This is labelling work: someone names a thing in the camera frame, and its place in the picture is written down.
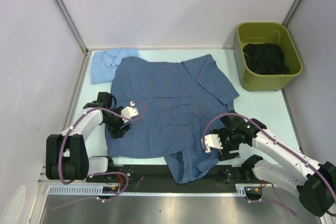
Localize blue checkered long sleeve shirt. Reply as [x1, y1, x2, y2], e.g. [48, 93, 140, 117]
[105, 55, 239, 184]

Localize black clothes in bin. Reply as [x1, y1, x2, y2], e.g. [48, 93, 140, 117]
[243, 43, 289, 75]

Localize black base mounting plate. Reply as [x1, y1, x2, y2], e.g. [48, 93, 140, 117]
[86, 163, 274, 200]

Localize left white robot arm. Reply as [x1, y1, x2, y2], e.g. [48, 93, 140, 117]
[45, 92, 139, 184]

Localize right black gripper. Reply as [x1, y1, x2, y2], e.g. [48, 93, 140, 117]
[210, 128, 240, 161]

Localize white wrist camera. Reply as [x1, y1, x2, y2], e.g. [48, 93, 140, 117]
[121, 101, 140, 123]
[201, 134, 223, 153]

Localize light blue folded shirt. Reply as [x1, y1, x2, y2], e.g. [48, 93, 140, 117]
[91, 48, 139, 84]

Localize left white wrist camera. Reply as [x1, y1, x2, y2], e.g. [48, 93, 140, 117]
[121, 101, 140, 123]

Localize white slotted cable duct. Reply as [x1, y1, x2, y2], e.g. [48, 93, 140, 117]
[48, 185, 103, 196]

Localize purple cable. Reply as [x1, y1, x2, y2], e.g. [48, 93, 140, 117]
[51, 100, 147, 210]
[201, 113, 336, 217]

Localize aluminium frame rail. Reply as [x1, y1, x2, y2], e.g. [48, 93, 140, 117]
[37, 164, 92, 185]

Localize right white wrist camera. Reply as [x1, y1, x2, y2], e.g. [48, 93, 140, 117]
[201, 134, 223, 153]

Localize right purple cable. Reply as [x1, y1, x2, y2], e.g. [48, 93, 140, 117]
[201, 113, 336, 217]

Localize olive green plastic bin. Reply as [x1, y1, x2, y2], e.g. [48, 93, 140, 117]
[234, 22, 303, 91]

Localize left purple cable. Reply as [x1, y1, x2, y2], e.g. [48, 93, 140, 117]
[51, 100, 147, 210]

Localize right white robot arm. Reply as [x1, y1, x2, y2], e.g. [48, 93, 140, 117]
[201, 111, 335, 217]

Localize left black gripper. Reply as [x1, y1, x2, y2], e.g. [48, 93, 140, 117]
[102, 106, 131, 139]

